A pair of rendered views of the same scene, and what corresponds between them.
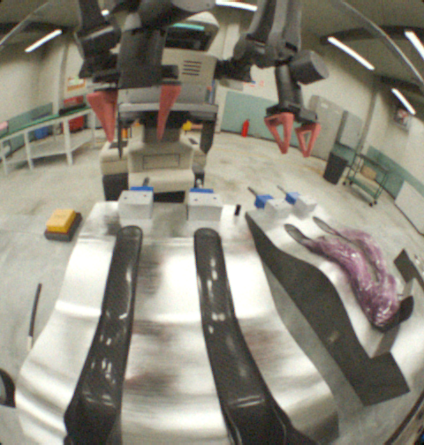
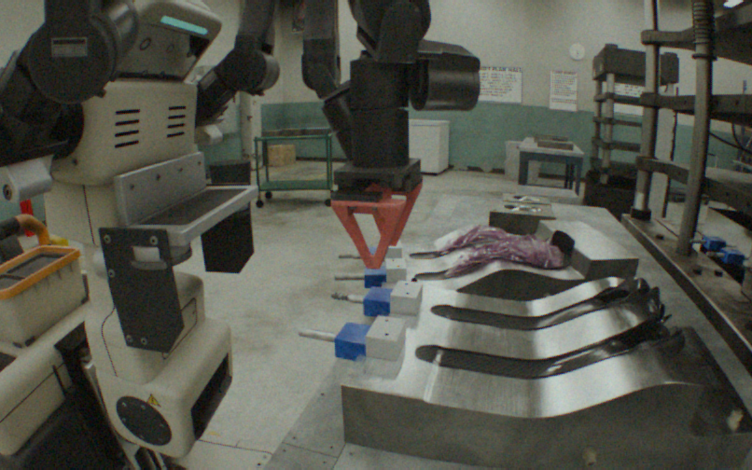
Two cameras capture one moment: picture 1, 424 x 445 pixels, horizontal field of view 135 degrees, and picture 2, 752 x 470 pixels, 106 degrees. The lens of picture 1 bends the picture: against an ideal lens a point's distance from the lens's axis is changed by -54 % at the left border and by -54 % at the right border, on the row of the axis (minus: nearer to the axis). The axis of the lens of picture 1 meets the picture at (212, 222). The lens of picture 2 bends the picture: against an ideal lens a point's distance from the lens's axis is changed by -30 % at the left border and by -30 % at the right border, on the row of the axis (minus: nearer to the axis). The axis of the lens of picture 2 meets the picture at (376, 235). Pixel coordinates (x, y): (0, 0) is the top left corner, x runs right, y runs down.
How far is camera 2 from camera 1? 49 cm
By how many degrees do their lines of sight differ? 55
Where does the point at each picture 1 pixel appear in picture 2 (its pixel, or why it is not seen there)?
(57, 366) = (605, 374)
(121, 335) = (549, 366)
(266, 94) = not seen: hidden behind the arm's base
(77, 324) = (550, 390)
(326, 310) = (524, 291)
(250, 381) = (582, 307)
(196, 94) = (198, 174)
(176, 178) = (215, 340)
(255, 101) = not seen: hidden behind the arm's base
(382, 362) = (595, 270)
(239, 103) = not seen: outside the picture
